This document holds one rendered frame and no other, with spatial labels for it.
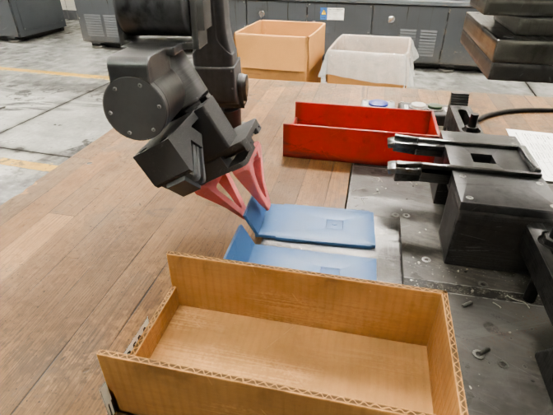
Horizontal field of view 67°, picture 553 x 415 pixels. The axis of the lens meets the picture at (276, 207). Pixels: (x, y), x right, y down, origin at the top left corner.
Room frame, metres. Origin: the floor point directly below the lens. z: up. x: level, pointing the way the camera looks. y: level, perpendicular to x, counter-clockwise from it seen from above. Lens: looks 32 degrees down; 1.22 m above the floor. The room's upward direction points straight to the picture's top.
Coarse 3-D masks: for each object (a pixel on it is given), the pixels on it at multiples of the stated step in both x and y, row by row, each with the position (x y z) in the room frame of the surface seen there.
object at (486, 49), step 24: (480, 0) 0.46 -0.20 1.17; (504, 0) 0.43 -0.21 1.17; (528, 0) 0.43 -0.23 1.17; (552, 0) 0.42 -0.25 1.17; (480, 24) 0.48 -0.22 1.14; (504, 24) 0.46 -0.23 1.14; (528, 24) 0.42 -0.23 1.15; (552, 24) 0.41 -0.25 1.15; (480, 48) 0.46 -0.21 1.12; (504, 48) 0.40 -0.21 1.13; (528, 48) 0.39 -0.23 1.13; (552, 48) 0.39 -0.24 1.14; (504, 72) 0.40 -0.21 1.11; (528, 72) 0.39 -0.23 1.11; (552, 72) 0.39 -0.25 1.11
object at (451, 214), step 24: (432, 192) 0.53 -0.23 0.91; (456, 216) 0.38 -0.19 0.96; (480, 216) 0.37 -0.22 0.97; (504, 216) 0.37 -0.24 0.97; (456, 240) 0.37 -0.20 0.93; (480, 240) 0.37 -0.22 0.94; (504, 240) 0.36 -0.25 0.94; (456, 264) 0.37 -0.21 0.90; (480, 264) 0.37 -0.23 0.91; (504, 264) 0.36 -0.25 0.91
